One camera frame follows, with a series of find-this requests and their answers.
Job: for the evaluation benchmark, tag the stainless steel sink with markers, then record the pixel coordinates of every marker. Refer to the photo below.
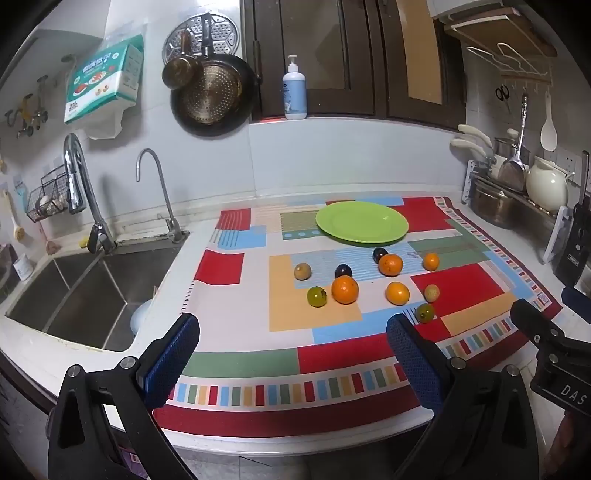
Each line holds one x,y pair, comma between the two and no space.
87,290

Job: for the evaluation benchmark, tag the steel dish rack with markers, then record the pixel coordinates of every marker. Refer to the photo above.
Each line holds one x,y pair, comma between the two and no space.
538,214

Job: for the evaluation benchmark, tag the steel spatula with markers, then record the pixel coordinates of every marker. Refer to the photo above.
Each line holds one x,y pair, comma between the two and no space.
512,173

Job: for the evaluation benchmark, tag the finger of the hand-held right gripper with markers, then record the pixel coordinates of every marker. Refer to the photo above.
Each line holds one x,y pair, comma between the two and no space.
576,299
531,318

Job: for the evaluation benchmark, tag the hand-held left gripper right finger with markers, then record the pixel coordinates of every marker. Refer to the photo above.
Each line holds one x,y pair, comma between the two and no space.
413,360

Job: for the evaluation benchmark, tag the green plate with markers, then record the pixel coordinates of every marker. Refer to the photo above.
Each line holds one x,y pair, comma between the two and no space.
362,222

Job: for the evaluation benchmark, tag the yellow dish brush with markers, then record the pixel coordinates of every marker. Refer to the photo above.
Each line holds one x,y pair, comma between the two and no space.
17,228

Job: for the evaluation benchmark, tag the small orange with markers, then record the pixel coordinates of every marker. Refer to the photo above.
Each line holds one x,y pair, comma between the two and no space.
431,261

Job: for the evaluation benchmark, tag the green fruit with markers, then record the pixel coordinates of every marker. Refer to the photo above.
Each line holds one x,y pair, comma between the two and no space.
424,313
316,297

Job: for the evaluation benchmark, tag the tan round fruit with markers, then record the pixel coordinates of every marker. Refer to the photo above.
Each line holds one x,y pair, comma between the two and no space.
431,292
302,271

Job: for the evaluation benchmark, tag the dark plum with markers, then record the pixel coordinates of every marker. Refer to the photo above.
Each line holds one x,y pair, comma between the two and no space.
379,254
342,269

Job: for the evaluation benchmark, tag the black frying pan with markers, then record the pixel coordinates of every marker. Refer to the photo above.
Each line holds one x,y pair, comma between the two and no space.
249,83

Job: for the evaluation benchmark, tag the dark wooden window frame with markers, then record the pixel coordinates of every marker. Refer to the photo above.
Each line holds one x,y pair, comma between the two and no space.
383,69

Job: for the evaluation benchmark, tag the gold mesh strainer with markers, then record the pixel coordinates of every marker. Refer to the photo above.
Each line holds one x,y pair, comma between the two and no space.
210,94

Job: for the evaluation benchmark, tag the black scissors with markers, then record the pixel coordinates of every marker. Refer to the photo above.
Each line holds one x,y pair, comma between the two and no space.
502,94

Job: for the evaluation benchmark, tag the small steel pot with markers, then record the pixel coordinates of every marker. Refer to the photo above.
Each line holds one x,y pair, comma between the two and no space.
504,145

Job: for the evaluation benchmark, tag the small white cup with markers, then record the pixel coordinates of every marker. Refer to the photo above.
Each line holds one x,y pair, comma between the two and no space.
23,268

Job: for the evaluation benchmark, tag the white wall outlet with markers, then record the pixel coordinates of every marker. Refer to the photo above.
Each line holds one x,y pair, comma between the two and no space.
570,161

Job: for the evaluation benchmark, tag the large orange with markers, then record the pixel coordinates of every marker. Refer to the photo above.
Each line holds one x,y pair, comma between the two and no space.
390,265
345,290

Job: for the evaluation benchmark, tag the yellow-orange mandarin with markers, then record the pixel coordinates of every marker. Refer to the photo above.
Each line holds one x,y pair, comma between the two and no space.
397,293

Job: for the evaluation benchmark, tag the black device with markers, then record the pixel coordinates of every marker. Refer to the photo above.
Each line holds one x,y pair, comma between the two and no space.
575,244

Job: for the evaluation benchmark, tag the white kettle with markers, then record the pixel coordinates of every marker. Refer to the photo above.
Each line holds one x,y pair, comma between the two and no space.
547,184

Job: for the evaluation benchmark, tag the white rice spoon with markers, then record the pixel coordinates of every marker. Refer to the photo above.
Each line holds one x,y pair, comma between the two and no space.
548,131

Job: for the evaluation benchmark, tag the green white bag box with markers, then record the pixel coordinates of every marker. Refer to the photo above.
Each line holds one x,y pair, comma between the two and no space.
101,78

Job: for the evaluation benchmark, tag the pale blue bowl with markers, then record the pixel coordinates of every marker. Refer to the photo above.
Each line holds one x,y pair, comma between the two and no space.
140,316

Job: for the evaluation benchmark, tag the brass wall hooks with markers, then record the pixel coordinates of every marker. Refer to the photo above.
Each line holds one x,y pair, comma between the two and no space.
27,113

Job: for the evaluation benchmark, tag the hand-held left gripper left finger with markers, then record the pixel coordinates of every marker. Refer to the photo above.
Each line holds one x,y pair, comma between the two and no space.
171,360

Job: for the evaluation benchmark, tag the round steel steamer plate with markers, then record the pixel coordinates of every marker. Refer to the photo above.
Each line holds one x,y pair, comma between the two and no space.
226,32

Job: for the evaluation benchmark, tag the small brass saucepan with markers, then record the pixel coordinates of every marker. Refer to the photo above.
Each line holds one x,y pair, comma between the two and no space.
178,71

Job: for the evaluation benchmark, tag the white blue pump soap bottle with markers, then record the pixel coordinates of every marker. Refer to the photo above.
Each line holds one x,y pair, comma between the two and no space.
294,92

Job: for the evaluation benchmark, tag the wooden cutting board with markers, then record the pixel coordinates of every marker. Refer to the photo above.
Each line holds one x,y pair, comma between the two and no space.
503,27

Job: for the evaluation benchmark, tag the colourful patchwork table mat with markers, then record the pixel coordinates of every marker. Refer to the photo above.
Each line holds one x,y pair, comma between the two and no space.
295,341

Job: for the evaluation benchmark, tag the large steel pot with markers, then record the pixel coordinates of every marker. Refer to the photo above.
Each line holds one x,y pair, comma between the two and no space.
494,205

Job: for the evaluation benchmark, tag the thin chrome faucet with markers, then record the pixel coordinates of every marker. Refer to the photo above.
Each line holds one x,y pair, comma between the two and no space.
164,189

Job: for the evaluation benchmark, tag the large chrome faucet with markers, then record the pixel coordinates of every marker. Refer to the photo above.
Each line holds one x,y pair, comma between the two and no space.
74,175

